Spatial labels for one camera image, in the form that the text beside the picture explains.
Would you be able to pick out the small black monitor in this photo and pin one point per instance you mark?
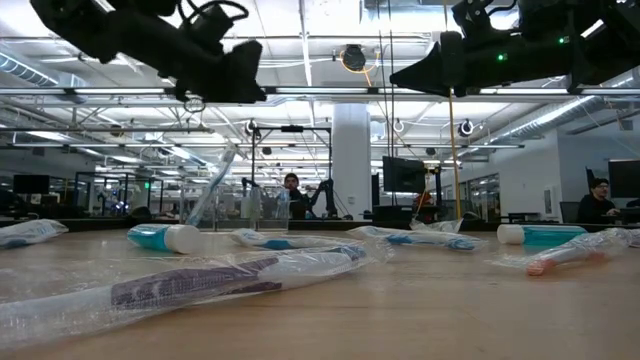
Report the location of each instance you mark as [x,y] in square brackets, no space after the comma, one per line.
[31,184]

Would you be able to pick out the purple toothbrush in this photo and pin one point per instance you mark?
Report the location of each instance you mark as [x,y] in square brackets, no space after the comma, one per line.
[175,287]

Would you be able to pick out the black table edge rail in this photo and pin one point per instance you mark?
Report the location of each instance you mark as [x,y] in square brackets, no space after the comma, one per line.
[100,224]

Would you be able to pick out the black metal gantry frame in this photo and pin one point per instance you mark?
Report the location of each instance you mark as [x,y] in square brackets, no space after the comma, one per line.
[290,129]

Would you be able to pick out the orange toothbrush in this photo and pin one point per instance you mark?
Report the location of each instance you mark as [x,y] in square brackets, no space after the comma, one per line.
[560,257]

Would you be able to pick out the white building pillar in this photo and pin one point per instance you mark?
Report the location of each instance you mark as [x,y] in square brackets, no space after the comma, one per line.
[351,160]

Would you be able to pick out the clear acrylic organizer box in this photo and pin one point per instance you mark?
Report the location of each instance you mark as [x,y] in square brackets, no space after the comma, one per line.
[230,216]

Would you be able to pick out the black monitor on stand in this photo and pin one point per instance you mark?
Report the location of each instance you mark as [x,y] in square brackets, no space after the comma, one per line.
[404,175]

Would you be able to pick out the large black monitor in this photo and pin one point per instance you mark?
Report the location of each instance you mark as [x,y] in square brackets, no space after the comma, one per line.
[625,178]

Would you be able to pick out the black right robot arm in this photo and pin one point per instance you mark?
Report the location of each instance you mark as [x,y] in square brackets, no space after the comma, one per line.
[610,45]

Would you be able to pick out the person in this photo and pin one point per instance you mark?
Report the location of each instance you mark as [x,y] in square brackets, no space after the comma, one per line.
[595,207]
[295,200]

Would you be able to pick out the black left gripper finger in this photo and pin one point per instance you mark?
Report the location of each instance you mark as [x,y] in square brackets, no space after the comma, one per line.
[240,92]
[245,62]

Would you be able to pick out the black background robot arm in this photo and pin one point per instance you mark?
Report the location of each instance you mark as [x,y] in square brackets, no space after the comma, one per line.
[327,192]

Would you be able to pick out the blue mouthwash bottle white cap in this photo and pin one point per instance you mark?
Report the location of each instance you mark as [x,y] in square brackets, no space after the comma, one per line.
[545,235]
[160,238]

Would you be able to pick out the black cage frame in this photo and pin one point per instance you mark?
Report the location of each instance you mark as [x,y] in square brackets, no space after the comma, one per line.
[120,173]

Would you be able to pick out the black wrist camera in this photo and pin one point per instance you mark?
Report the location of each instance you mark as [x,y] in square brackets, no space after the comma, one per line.
[472,17]
[212,27]

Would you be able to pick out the black equipment case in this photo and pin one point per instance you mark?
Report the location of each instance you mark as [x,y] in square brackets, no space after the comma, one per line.
[392,212]

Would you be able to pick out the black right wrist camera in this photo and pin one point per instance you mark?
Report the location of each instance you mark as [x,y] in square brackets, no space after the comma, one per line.
[472,17]

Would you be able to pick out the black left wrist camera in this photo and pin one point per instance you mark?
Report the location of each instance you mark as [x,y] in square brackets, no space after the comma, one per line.
[212,27]

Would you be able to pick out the yellow vertical pole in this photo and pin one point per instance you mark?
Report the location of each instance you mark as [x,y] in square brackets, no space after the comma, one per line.
[454,160]

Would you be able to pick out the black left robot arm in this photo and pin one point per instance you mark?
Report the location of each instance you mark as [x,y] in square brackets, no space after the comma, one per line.
[100,30]

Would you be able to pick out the black office chair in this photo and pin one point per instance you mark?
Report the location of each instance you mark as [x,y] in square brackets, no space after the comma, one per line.
[569,212]

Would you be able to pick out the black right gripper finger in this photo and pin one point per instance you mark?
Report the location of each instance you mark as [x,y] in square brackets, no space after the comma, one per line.
[425,65]
[430,82]

